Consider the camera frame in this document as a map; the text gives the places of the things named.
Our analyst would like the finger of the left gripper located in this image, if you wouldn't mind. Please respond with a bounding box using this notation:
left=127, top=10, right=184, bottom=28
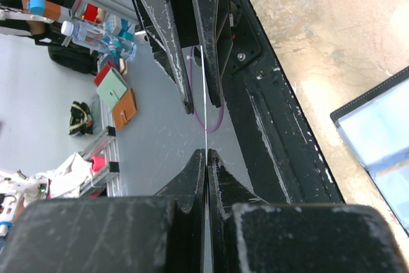
left=133, top=0, right=194, bottom=114
left=193, top=0, right=224, bottom=107

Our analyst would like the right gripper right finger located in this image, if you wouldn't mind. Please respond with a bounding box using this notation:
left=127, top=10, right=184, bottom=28
left=207, top=150, right=408, bottom=272

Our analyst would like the green and red wallet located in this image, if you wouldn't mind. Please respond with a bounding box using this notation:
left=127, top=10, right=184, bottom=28
left=94, top=61, right=128, bottom=109

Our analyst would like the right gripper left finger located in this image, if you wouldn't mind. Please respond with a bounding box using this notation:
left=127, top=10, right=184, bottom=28
left=1, top=149, right=205, bottom=272

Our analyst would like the clear plastic water bottle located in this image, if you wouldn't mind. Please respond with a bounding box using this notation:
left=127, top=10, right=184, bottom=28
left=61, top=20, right=137, bottom=61

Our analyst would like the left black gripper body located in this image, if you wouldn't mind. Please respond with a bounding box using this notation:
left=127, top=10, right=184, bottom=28
left=169, top=0, right=262, bottom=75

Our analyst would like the black yellow strap bundle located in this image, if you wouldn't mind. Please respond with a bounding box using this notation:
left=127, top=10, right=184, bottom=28
left=67, top=100, right=94, bottom=137

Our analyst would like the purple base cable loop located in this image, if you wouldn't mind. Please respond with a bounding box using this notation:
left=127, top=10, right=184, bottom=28
left=188, top=45, right=225, bottom=133

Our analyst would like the brown leather card holder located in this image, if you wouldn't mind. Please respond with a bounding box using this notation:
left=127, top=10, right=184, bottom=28
left=112, top=88, right=137, bottom=131

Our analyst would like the aluminium frame rail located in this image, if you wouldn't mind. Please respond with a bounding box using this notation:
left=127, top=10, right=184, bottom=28
left=80, top=95, right=123, bottom=197

